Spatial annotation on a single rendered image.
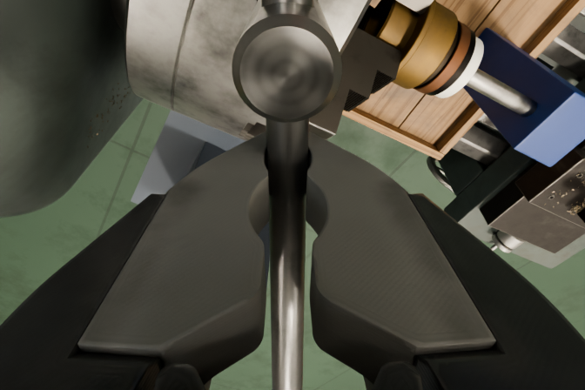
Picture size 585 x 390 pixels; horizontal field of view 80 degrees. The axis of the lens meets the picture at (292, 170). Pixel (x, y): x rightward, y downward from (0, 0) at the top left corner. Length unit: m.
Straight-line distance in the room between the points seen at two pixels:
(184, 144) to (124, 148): 1.11
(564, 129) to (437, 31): 0.19
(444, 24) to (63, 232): 2.50
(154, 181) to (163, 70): 0.74
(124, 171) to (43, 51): 1.81
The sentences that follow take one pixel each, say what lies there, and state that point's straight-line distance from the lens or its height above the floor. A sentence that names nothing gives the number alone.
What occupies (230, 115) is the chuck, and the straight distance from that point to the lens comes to 0.27.
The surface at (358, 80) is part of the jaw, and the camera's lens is 0.32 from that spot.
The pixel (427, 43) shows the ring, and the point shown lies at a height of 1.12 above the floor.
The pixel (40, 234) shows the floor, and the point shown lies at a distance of 2.75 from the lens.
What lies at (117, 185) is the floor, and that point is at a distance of 2.17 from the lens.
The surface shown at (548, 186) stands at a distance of 0.68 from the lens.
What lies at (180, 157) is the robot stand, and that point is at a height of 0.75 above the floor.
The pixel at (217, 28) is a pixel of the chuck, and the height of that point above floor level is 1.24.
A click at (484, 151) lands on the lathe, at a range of 0.79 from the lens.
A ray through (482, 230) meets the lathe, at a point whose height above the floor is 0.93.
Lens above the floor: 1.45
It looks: 52 degrees down
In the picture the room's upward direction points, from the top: 177 degrees counter-clockwise
